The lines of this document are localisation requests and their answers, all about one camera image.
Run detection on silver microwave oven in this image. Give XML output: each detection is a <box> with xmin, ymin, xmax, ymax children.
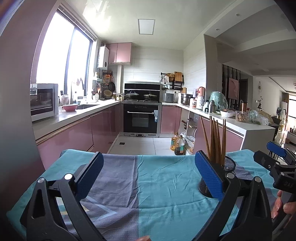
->
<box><xmin>30</xmin><ymin>83</ymin><xmax>59</xmax><ymax>122</ymax></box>

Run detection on green kitchen appliance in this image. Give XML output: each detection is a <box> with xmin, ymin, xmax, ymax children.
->
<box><xmin>209</xmin><ymin>91</ymin><xmax>228</xmax><ymax>112</ymax></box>

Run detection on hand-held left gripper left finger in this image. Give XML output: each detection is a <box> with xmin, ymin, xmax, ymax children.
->
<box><xmin>20</xmin><ymin>152</ymin><xmax>104</xmax><ymax>241</ymax></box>

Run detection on ceiling light panel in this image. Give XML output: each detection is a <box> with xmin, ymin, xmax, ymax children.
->
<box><xmin>138</xmin><ymin>19</ymin><xmax>156</xmax><ymax>35</ymax></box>

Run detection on pink kettle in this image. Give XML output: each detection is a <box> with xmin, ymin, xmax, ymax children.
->
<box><xmin>196</xmin><ymin>87</ymin><xmax>206</xmax><ymax>109</ymax></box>

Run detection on bunch of bamboo chopsticks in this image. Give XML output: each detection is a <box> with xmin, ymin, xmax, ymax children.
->
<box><xmin>199</xmin><ymin>116</ymin><xmax>227</xmax><ymax>166</ymax></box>

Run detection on black range hood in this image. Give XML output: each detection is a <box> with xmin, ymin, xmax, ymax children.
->
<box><xmin>124</xmin><ymin>82</ymin><xmax>162</xmax><ymax>92</ymax></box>

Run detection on framed wall picture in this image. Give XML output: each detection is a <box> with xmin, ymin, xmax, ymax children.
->
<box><xmin>228</xmin><ymin>77</ymin><xmax>240</xmax><ymax>99</ymax></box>

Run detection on pink wall cabinet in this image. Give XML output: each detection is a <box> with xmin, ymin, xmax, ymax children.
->
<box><xmin>107</xmin><ymin>42</ymin><xmax>132</xmax><ymax>64</ymax></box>

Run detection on black mesh holder cup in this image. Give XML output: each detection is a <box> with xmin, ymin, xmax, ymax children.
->
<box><xmin>198</xmin><ymin>156</ymin><xmax>236</xmax><ymax>198</ymax></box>

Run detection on built-in black oven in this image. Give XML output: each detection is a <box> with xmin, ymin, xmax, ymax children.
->
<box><xmin>123</xmin><ymin>103</ymin><xmax>160</xmax><ymax>135</ymax></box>

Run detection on teal and grey tablecloth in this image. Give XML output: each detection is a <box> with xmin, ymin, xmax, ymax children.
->
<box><xmin>6</xmin><ymin>148</ymin><xmax>280</xmax><ymax>241</ymax></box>

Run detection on kitchen window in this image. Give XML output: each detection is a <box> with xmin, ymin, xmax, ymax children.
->
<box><xmin>35</xmin><ymin>7</ymin><xmax>96</xmax><ymax>98</ymax></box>

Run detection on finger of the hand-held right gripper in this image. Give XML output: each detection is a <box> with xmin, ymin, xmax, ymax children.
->
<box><xmin>266</xmin><ymin>141</ymin><xmax>296</xmax><ymax>160</ymax></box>
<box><xmin>253</xmin><ymin>151</ymin><xmax>281</xmax><ymax>173</ymax></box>

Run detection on clear egg box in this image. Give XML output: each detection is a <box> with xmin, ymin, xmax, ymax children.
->
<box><xmin>235</xmin><ymin>111</ymin><xmax>249</xmax><ymax>122</ymax></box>

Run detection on person's right hand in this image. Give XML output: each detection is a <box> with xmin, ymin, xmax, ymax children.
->
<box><xmin>271</xmin><ymin>190</ymin><xmax>296</xmax><ymax>219</ymax></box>

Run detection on plastic bags with greens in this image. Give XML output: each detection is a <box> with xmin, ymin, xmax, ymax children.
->
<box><xmin>248</xmin><ymin>110</ymin><xmax>270</xmax><ymax>126</ymax></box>

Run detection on pink base cabinet run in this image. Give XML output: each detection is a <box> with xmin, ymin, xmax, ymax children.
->
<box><xmin>36</xmin><ymin>103</ymin><xmax>122</xmax><ymax>167</ymax></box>
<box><xmin>161</xmin><ymin>104</ymin><xmax>244</xmax><ymax>154</ymax></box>

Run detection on white water heater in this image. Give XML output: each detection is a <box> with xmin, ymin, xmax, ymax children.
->
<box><xmin>97</xmin><ymin>46</ymin><xmax>110</xmax><ymax>69</ymax></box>

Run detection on steel stock pot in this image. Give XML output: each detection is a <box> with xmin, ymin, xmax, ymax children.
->
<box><xmin>180</xmin><ymin>93</ymin><xmax>193</xmax><ymax>105</ymax></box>

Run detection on black wall rack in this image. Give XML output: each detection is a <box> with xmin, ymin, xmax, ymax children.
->
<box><xmin>160</xmin><ymin>71</ymin><xmax>185</xmax><ymax>91</ymax></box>

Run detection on clear plastic bag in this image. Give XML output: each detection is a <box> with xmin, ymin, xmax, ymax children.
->
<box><xmin>183</xmin><ymin>136</ymin><xmax>196</xmax><ymax>153</ymax></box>

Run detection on dark oil bottle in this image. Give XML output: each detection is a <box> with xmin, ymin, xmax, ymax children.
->
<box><xmin>174</xmin><ymin>136</ymin><xmax>185</xmax><ymax>156</ymax></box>

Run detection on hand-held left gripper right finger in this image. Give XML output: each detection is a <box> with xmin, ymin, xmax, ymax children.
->
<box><xmin>195</xmin><ymin>150</ymin><xmax>273</xmax><ymax>241</ymax></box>

